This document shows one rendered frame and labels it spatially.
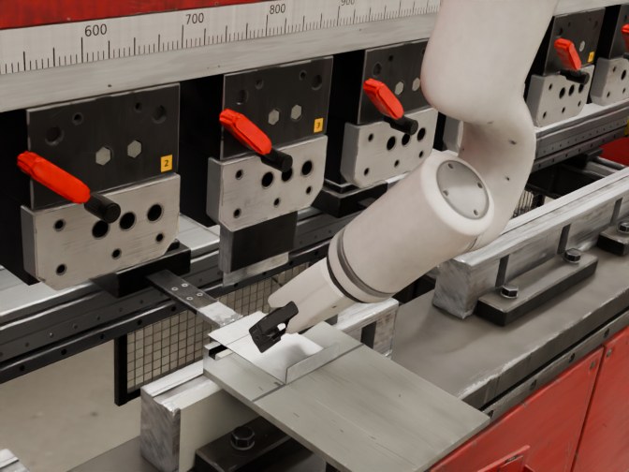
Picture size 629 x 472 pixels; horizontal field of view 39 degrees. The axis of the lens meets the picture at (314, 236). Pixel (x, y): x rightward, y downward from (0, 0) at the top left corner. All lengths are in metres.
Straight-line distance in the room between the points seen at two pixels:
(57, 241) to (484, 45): 0.38
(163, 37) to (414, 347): 0.69
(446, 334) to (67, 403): 1.51
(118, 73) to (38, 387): 2.01
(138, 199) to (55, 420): 1.81
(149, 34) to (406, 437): 0.47
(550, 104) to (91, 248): 0.78
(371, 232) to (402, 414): 0.23
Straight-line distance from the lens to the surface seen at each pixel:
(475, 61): 0.73
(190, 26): 0.80
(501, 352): 1.34
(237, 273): 1.00
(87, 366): 2.78
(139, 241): 0.83
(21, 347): 1.18
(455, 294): 1.40
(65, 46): 0.73
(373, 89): 0.95
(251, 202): 0.90
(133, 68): 0.77
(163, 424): 1.01
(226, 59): 0.83
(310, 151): 0.94
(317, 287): 0.88
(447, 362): 1.29
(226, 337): 1.05
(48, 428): 2.56
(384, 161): 1.05
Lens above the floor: 1.57
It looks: 26 degrees down
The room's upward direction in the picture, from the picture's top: 6 degrees clockwise
